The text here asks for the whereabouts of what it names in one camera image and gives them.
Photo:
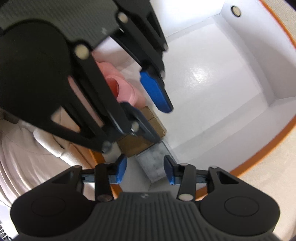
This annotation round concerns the orange white storage box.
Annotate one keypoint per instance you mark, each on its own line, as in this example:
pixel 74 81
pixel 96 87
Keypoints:
pixel 185 26

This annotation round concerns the pink tape dispenser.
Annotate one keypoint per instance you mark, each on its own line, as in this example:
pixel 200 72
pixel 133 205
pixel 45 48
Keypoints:
pixel 122 90

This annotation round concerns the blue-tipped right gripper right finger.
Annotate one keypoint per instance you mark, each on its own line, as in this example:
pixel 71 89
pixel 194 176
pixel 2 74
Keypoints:
pixel 183 175

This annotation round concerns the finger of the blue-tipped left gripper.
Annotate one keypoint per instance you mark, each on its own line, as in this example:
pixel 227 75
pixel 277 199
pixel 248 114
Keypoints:
pixel 155 88
pixel 140 124

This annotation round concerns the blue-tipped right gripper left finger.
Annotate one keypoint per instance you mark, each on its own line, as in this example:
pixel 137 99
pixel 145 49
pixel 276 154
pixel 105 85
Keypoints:
pixel 107 174

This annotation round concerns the white knitted cloth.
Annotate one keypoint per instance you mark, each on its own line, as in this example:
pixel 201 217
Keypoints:
pixel 31 156

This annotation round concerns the clear plastic box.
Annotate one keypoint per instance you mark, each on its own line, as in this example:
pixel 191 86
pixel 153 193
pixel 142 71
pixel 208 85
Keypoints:
pixel 151 160

